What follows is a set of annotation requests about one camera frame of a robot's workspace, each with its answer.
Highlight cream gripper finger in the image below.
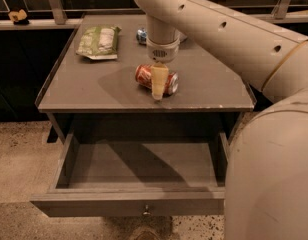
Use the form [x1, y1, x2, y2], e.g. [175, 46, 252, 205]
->
[151, 63, 169, 100]

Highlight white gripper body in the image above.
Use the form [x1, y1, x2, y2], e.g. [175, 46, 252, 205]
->
[146, 38, 180, 64]

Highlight red coke can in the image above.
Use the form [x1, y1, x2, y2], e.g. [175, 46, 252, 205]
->
[135, 64, 179, 95]

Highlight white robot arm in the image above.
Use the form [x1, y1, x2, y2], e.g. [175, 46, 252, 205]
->
[134, 0, 308, 240]

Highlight blue crushed soda can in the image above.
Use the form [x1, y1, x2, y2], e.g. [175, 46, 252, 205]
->
[136, 28, 147, 45]

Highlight open grey top drawer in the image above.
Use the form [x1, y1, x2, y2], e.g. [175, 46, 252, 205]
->
[30, 133, 229, 217]

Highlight metal drawer knob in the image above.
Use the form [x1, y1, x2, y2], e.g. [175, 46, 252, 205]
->
[142, 204, 152, 217]

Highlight white ceramic bowl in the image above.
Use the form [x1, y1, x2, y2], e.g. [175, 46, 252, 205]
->
[179, 32, 187, 43]

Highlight green chip bag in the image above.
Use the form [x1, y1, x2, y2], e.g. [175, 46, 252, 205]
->
[76, 25, 121, 60]

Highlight grey cabinet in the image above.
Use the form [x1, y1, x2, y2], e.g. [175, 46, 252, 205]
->
[36, 15, 255, 137]

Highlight metal window railing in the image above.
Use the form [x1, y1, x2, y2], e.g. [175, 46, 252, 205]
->
[0, 0, 308, 32]

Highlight small yellow object on ledge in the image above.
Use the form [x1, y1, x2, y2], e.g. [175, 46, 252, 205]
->
[8, 9, 29, 25]

